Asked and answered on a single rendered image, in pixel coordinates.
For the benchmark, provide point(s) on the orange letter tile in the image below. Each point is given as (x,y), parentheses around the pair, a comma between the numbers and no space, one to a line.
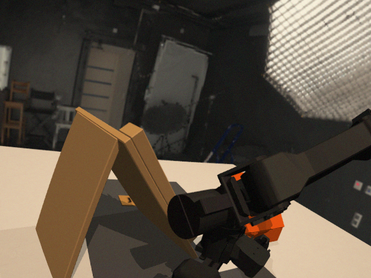
(126,201)

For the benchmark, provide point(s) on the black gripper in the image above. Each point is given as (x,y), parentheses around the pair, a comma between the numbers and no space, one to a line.
(211,246)

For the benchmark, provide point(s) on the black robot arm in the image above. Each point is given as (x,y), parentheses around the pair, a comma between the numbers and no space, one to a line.
(264,191)

